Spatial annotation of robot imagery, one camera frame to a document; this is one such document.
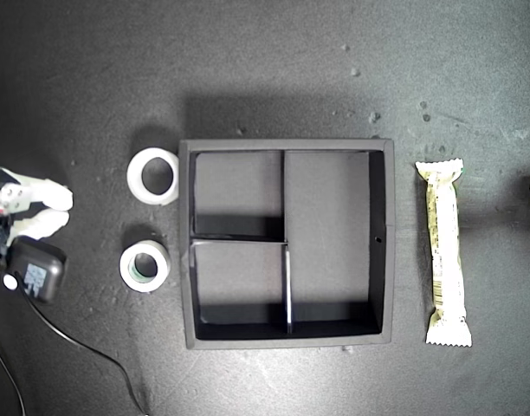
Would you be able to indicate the snack bar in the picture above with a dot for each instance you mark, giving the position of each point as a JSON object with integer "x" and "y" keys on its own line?
{"x": 444, "y": 242}

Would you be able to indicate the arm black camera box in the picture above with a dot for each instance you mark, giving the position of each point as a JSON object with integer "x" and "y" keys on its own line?
{"x": 40, "y": 268}

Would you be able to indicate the large white tape roll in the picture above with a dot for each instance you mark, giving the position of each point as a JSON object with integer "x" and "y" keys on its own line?
{"x": 135, "y": 182}

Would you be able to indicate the black tray with wells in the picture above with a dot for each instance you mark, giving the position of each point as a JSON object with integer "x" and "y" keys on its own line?
{"x": 325, "y": 195}

